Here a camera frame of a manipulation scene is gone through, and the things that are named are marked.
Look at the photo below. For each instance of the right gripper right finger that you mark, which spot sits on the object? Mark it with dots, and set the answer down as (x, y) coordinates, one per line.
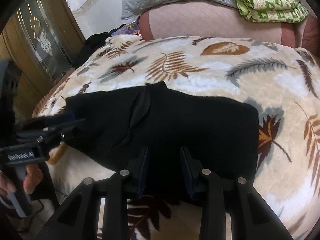
(224, 187)

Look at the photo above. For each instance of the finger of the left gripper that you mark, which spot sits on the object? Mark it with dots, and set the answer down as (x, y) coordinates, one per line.
(47, 121)
(62, 128)

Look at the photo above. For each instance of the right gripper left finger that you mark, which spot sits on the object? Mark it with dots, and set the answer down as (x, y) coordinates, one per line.
(93, 201)

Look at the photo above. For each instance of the black pants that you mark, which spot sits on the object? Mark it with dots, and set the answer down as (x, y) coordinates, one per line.
(121, 124)

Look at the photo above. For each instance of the wooden wardrobe with glass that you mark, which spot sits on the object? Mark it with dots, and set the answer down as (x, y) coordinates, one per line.
(43, 39)

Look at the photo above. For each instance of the dark clothes pile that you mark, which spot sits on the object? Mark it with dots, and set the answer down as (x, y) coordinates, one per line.
(96, 41)

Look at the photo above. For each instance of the beige leaf-pattern blanket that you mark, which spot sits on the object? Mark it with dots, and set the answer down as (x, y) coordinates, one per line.
(282, 83)

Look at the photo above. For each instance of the pink mattress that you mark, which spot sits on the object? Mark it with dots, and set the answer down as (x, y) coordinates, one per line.
(214, 20)

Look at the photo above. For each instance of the green patterned folded quilt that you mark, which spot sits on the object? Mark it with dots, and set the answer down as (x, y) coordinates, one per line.
(283, 11)

